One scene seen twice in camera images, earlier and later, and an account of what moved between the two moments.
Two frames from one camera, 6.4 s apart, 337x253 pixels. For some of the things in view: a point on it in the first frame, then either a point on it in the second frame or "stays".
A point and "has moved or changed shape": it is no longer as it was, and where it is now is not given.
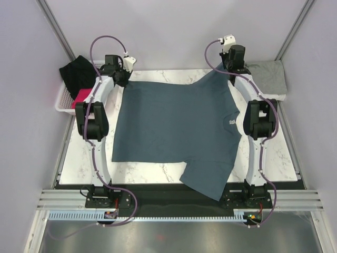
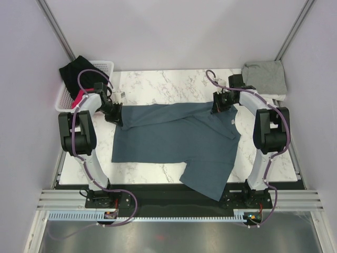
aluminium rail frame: x=305 y=200 stays
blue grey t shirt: x=194 y=123 has moved or changed shape
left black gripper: x=128 y=75 -> x=117 y=118
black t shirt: x=77 y=74 stays
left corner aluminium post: x=45 y=8 stays
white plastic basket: x=63 y=102 stays
